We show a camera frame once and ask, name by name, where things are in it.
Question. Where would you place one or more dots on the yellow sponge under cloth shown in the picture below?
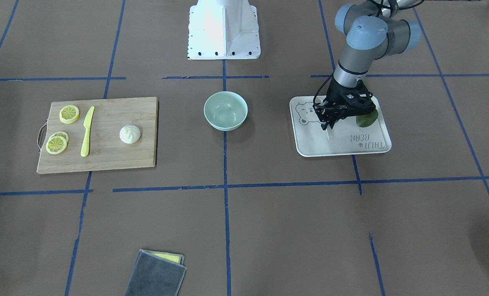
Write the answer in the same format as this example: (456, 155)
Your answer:
(177, 258)

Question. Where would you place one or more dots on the lemon slice upper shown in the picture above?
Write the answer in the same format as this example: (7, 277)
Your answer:
(69, 114)

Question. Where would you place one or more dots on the yellow plastic knife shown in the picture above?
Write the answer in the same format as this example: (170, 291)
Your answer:
(85, 148)

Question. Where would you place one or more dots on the light green bowl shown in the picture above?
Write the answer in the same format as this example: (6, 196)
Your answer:
(225, 111)

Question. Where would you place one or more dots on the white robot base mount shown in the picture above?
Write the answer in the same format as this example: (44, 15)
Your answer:
(223, 30)

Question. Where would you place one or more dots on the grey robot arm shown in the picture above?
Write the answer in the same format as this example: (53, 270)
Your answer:
(371, 34)

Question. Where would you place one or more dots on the lemon slice lower front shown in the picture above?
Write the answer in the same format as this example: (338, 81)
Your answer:
(56, 145)

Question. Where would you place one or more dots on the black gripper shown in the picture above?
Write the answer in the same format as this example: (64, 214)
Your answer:
(335, 94)

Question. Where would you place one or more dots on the white bear tray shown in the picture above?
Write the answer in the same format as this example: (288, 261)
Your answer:
(312, 141)

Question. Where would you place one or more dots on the lemon slice partly hidden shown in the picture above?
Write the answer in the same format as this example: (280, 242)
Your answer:
(61, 134)

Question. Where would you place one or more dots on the lemon slice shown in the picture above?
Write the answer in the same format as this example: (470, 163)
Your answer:
(69, 114)
(56, 145)

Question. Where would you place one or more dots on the green avocado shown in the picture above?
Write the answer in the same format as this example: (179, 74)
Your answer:
(367, 119)

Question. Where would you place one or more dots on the white ceramic spoon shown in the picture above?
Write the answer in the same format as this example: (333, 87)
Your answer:
(330, 134)

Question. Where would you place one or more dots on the bamboo cutting board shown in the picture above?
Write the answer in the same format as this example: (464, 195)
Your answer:
(107, 151)

